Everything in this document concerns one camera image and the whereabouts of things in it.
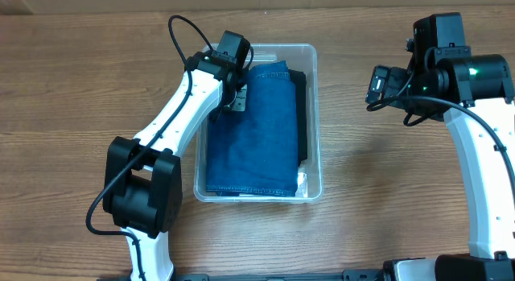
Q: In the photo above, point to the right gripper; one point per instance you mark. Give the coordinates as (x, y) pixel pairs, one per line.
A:
(402, 80)

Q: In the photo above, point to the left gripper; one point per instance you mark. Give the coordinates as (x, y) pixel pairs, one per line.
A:
(227, 102)

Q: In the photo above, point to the blue denim jeans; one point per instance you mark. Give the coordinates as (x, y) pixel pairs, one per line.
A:
(256, 151)

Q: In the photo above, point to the clear plastic storage container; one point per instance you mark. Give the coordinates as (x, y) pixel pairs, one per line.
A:
(302, 57)

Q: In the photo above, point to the black cloth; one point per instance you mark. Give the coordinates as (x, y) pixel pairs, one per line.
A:
(300, 81)

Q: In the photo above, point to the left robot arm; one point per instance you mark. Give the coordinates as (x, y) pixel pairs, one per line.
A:
(143, 185)

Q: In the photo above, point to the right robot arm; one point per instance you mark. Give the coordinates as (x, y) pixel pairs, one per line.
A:
(474, 97)

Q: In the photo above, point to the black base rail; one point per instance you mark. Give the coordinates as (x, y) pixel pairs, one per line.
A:
(346, 275)

